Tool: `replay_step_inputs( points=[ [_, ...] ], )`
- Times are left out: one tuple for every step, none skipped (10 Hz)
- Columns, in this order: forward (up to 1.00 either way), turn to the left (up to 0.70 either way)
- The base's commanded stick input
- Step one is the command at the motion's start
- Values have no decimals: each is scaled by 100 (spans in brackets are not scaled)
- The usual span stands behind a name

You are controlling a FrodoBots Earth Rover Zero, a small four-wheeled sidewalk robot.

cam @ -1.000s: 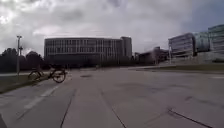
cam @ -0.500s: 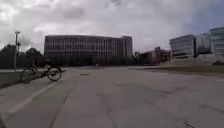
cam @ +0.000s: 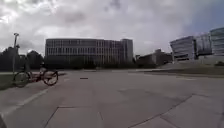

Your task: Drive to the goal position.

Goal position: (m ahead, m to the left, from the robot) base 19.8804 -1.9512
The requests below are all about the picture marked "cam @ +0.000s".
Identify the large dark glass-fronted building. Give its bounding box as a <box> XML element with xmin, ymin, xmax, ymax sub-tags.
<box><xmin>44</xmin><ymin>37</ymin><xmax>135</xmax><ymax>70</ymax></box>

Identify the grey concrete slab pavement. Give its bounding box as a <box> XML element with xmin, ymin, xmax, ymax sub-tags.
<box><xmin>0</xmin><ymin>68</ymin><xmax>224</xmax><ymax>128</ymax></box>

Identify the red bicycle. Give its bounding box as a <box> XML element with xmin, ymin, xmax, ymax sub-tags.
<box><xmin>12</xmin><ymin>63</ymin><xmax>60</xmax><ymax>89</ymax></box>

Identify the pale glass-fronted building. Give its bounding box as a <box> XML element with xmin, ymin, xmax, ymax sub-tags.
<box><xmin>169</xmin><ymin>26</ymin><xmax>224</xmax><ymax>66</ymax></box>

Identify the row of dark trees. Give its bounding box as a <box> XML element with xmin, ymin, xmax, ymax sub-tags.
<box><xmin>0</xmin><ymin>46</ymin><xmax>45</xmax><ymax>72</ymax></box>

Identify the street lamp pole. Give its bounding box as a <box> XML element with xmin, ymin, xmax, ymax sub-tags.
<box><xmin>11</xmin><ymin>32</ymin><xmax>20</xmax><ymax>75</ymax></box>

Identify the grass strip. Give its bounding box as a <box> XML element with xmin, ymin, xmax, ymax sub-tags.
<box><xmin>0</xmin><ymin>72</ymin><xmax>21</xmax><ymax>91</ymax></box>

